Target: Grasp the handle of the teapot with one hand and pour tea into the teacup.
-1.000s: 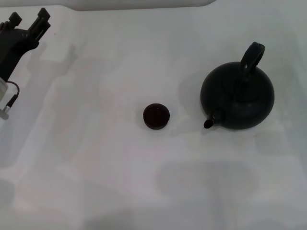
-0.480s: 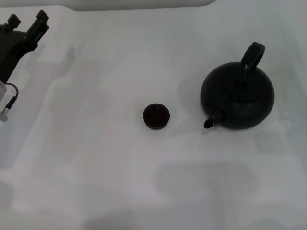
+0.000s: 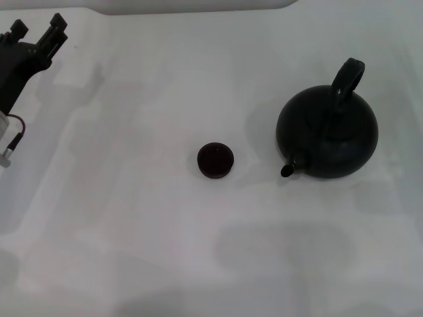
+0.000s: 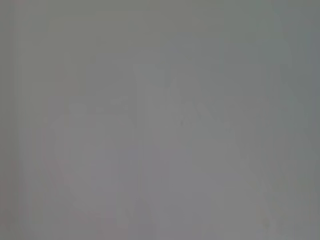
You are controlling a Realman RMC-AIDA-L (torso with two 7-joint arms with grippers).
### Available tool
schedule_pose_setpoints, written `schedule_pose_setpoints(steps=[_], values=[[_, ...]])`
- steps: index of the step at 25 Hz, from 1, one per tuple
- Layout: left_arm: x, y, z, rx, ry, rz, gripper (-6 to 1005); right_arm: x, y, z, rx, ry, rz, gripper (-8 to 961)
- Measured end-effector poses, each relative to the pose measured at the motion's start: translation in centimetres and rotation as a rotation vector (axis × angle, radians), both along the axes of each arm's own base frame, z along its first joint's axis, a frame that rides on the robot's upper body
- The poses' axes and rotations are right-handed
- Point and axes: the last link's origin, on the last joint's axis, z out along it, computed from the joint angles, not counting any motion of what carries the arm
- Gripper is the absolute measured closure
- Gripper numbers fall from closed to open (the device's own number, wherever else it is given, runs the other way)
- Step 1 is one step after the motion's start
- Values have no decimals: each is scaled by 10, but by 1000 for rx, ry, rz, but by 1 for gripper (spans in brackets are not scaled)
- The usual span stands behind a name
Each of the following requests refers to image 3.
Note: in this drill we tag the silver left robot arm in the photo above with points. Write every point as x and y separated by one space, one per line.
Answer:
2 128

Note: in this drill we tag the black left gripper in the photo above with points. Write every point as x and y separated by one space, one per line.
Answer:
18 69

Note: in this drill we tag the dark brown round teacup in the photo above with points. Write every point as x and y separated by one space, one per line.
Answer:
215 160

